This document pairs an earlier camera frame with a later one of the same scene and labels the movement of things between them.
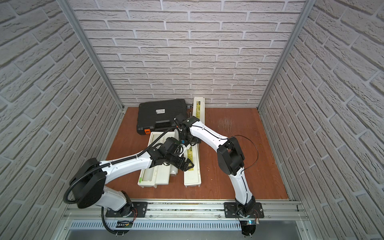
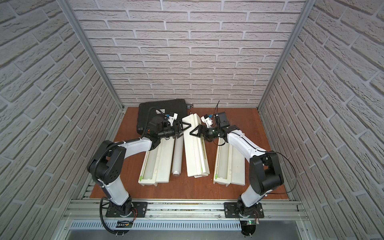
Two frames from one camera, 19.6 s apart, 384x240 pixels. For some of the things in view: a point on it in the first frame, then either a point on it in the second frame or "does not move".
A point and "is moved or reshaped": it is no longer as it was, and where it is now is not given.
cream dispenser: x=199 y=108 to x=196 y=162
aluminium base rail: x=82 y=216 does not move
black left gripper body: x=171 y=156 to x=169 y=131
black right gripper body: x=189 y=139 to x=209 y=134
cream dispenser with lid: x=158 y=175 does not move
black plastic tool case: x=159 y=115 does not move
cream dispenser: x=192 y=176 is moved or reshaped
